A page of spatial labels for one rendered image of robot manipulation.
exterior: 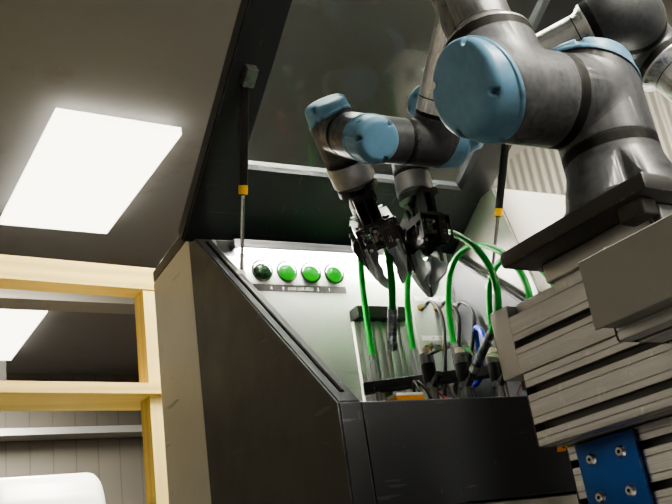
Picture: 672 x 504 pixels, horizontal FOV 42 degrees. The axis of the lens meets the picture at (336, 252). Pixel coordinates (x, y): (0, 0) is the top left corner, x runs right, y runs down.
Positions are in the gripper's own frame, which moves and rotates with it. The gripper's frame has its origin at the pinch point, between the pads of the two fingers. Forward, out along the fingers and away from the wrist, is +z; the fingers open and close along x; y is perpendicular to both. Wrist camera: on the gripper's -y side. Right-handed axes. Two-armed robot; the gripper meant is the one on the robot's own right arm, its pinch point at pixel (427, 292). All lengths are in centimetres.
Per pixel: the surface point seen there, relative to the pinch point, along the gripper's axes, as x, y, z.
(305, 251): -10.0, -29.7, -20.8
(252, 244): -22.9, -29.5, -21.7
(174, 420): -35, -56, 11
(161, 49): 8, -169, -175
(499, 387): 15.5, -3.8, 18.4
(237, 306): -35.0, -12.5, -0.8
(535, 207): 46, -13, -29
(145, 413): -15, -147, -13
